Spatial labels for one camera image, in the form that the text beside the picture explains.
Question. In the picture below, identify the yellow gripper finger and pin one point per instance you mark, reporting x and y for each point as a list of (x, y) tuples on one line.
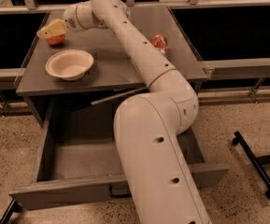
[(54, 28)]

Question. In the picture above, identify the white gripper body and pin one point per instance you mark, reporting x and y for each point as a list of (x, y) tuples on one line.
[(70, 20)]

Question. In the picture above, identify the red apple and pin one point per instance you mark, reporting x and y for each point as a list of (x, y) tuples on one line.
[(55, 40)]

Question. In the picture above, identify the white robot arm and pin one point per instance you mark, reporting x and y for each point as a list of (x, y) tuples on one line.
[(146, 126)]

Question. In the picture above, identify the grey cabinet with top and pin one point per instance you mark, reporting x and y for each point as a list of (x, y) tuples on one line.
[(112, 69)]

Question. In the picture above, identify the open grey top drawer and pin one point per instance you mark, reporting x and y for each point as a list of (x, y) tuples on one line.
[(77, 159)]

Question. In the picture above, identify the white paper bowl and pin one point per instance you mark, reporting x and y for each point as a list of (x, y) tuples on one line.
[(69, 65)]

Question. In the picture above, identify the red soda can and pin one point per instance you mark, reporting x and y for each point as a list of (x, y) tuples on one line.
[(159, 41)]

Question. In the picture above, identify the black cabinet leg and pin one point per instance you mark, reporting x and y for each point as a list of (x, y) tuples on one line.
[(13, 207)]

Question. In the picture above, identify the black floor stand base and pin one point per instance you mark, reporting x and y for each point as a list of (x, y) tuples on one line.
[(258, 162)]

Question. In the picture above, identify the black drawer handle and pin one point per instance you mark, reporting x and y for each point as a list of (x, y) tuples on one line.
[(118, 193)]

